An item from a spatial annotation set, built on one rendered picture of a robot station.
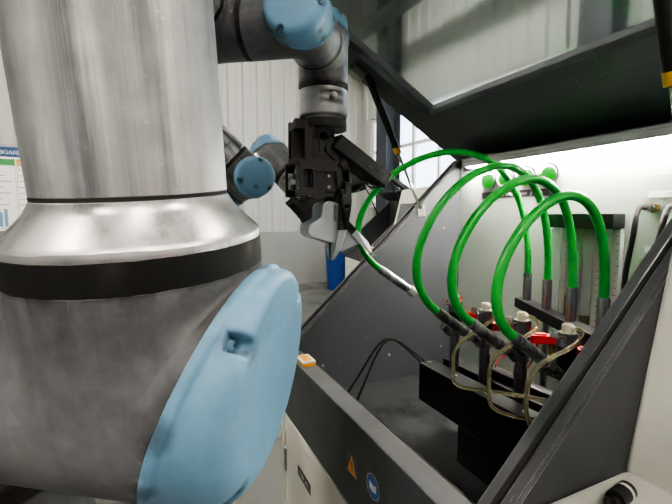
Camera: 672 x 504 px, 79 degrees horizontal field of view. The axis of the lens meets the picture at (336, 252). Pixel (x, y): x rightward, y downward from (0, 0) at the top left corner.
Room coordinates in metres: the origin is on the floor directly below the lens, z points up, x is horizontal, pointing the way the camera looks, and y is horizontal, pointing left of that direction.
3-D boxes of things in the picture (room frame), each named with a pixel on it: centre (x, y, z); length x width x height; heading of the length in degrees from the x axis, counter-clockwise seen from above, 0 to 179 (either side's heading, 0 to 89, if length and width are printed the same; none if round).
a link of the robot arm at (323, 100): (0.63, 0.02, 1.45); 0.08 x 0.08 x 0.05
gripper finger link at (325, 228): (0.62, 0.02, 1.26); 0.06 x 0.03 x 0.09; 115
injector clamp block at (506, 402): (0.69, -0.29, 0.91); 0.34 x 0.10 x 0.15; 25
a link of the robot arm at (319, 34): (0.54, 0.06, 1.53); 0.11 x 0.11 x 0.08; 79
